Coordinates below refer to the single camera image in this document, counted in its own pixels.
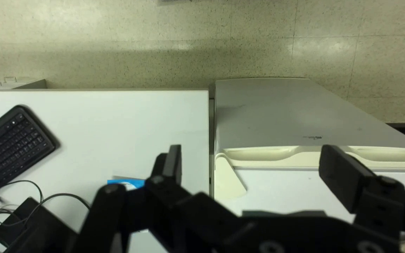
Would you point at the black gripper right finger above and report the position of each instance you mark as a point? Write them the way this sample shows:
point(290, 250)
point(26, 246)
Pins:
point(348, 182)

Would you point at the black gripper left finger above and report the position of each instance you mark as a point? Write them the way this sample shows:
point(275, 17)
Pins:
point(165, 201)

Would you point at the blue flat card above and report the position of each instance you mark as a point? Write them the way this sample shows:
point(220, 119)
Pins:
point(123, 182)

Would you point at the black power adapter box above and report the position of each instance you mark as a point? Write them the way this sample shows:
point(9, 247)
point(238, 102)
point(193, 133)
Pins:
point(29, 225)

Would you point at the black computer keyboard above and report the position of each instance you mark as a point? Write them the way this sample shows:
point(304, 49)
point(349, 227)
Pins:
point(11, 149)

